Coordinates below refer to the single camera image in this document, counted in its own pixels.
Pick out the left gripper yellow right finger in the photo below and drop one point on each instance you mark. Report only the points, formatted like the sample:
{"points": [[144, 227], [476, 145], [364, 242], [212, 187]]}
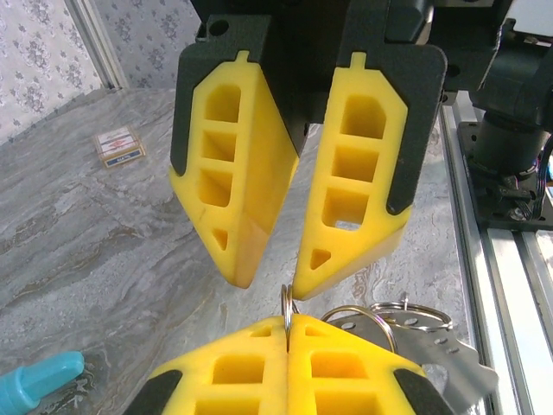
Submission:
{"points": [[345, 372]]}

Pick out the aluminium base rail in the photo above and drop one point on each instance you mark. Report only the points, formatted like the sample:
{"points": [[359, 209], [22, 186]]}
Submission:
{"points": [[518, 302]]}

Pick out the playing card box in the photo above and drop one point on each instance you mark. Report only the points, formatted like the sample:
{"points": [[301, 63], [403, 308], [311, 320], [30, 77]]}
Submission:
{"points": [[118, 147]]}

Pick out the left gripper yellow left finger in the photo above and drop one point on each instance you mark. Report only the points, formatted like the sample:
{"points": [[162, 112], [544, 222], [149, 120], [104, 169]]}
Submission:
{"points": [[224, 372]]}

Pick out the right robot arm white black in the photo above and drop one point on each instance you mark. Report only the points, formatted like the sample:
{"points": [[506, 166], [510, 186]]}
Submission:
{"points": [[505, 138]]}

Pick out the aluminium frame post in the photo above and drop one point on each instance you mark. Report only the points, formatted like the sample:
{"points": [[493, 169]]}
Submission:
{"points": [[97, 43]]}

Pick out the teal marker pen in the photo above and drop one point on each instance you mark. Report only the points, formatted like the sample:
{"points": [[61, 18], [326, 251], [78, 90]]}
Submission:
{"points": [[39, 380]]}

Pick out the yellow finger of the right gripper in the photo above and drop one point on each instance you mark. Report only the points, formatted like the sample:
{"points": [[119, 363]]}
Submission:
{"points": [[389, 108], [255, 173]]}

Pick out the metal key holder plate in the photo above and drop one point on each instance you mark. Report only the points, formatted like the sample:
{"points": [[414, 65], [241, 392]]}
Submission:
{"points": [[449, 359]]}

